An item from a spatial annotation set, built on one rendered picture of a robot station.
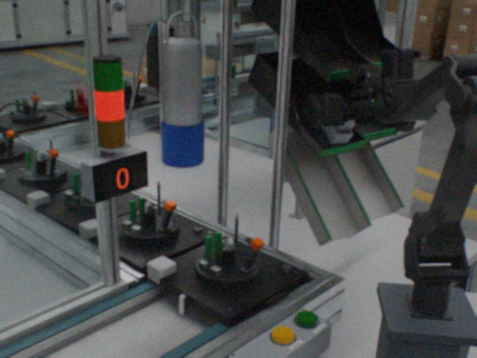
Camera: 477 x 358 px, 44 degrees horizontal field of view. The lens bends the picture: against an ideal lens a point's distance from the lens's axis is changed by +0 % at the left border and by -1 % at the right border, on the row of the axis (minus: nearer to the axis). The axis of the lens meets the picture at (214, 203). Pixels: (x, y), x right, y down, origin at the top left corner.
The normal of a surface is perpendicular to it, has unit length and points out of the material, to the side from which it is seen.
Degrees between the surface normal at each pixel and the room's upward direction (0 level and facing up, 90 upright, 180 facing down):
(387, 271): 0
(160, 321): 0
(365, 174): 45
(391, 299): 0
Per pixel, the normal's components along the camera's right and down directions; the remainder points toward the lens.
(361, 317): 0.01, -0.91
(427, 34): -0.76, 0.25
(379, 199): 0.42, -0.41
